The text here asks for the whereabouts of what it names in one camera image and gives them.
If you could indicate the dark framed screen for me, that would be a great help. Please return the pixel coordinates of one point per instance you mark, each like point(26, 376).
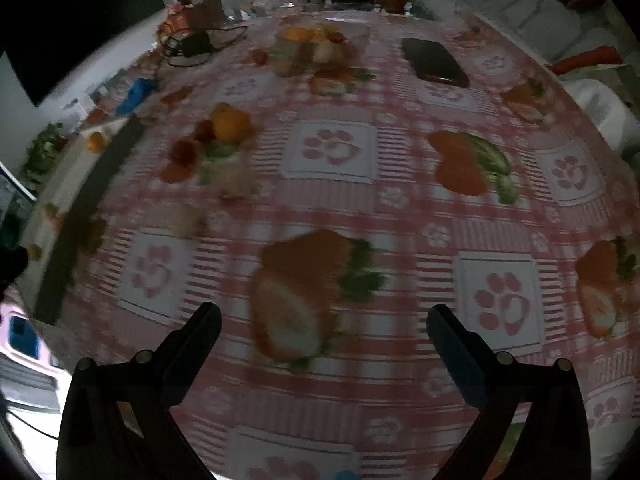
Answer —
point(12, 200)

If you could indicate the red patterned packet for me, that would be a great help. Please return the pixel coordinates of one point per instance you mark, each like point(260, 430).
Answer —
point(172, 25)

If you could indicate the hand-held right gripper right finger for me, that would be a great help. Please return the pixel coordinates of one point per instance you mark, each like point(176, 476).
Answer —
point(457, 360)

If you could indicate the beige leather sofa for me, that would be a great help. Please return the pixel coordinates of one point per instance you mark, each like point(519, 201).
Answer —
point(435, 7)

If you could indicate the black charger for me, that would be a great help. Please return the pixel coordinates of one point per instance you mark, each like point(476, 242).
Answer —
point(195, 44)

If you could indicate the glass fruit bowl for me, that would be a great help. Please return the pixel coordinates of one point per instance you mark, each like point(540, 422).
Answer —
point(325, 47)

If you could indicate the red checked printed tablecloth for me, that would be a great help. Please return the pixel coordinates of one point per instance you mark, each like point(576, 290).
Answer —
point(400, 220)

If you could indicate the blue cloth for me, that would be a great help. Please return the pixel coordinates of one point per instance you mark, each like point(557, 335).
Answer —
point(135, 94)

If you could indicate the smartphone with red case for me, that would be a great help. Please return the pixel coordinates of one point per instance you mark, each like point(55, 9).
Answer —
point(435, 62)

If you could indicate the small red fruit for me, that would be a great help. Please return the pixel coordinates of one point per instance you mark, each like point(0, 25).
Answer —
point(202, 131)
point(257, 56)
point(182, 151)

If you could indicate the red gift box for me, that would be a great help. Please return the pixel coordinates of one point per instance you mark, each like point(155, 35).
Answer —
point(206, 12)

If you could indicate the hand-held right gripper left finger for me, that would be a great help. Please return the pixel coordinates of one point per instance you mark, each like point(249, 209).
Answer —
point(197, 355)

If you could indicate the brown green fruit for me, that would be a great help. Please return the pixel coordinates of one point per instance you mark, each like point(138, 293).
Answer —
point(285, 62)

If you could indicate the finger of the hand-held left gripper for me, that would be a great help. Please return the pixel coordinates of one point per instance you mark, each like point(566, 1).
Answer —
point(11, 265)

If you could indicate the small brown fruit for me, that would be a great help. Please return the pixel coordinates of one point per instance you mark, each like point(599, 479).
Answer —
point(187, 217)
point(240, 182)

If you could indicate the black television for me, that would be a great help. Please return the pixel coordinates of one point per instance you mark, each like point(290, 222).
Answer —
point(75, 10)

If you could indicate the green potted plant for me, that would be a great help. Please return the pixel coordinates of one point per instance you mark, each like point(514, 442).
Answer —
point(45, 147)

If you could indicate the red cushion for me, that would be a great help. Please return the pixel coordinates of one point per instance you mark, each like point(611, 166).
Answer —
point(587, 59)

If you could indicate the white blanket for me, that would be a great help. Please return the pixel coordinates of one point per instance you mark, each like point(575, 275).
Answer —
point(600, 100)

